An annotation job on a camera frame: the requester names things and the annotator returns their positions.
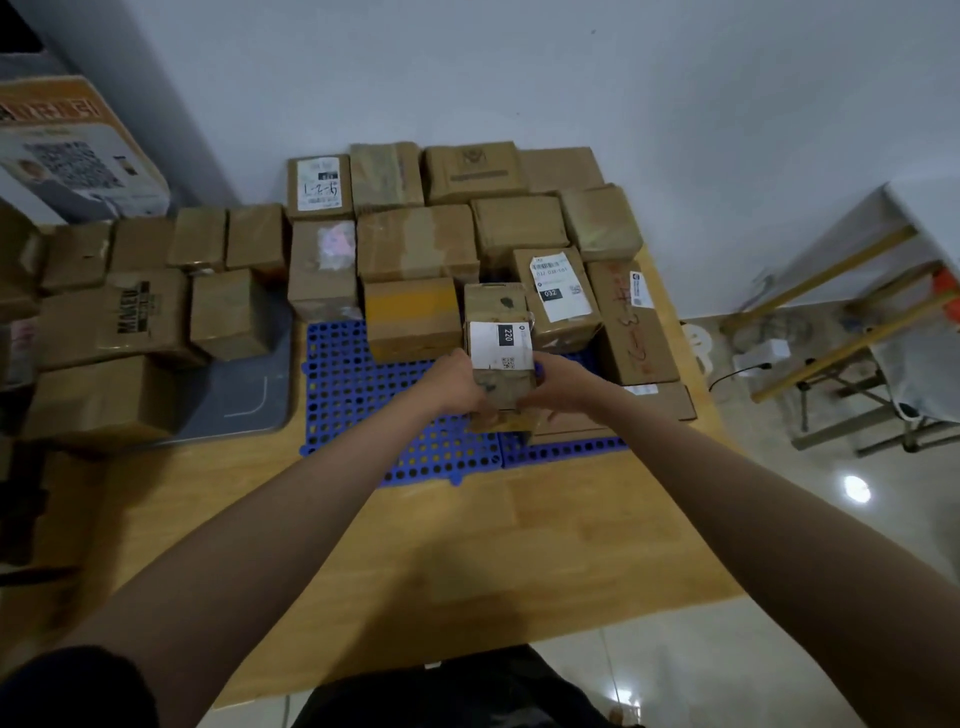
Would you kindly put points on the pile of brown cardboard boxes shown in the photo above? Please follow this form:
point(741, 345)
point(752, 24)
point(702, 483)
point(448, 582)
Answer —
point(420, 240)
point(135, 315)

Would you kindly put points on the person's black sleeve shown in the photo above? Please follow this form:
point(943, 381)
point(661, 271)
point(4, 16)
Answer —
point(75, 694)

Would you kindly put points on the person's right fingers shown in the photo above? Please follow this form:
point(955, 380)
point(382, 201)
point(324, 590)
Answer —
point(529, 403)

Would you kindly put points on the person's left fingers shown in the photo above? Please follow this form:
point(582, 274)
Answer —
point(482, 403)

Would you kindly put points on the white power adapter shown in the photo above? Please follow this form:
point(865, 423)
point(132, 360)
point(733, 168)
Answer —
point(761, 354)

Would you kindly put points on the person's right hand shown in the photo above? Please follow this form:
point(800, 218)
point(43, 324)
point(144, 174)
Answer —
point(570, 386)

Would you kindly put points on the person's left hand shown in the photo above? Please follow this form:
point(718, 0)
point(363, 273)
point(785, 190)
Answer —
point(446, 386)

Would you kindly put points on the person's left forearm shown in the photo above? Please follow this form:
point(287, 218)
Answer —
point(285, 525)

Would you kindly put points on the orange item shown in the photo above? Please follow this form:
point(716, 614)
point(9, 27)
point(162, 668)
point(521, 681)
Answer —
point(946, 289)

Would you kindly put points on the large orange printed carton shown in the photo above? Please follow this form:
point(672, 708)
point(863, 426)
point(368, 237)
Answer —
point(75, 150)

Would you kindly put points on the blue perforated plastic mat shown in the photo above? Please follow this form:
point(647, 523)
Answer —
point(352, 390)

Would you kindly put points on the person's right forearm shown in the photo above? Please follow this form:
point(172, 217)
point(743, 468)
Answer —
point(750, 540)

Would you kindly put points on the person's black shorts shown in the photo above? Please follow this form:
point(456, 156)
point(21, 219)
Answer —
point(457, 694)

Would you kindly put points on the small white-labelled parcel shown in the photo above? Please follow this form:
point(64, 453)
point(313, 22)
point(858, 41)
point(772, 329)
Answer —
point(501, 352)

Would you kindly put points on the white plastic bag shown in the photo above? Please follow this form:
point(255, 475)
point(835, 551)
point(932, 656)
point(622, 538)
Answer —
point(919, 371)

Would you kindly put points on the white table with yellow frame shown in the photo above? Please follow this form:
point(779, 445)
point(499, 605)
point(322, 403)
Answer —
point(825, 274)

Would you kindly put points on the grey tray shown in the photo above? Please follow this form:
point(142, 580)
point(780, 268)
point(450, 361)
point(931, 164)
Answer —
point(240, 394)

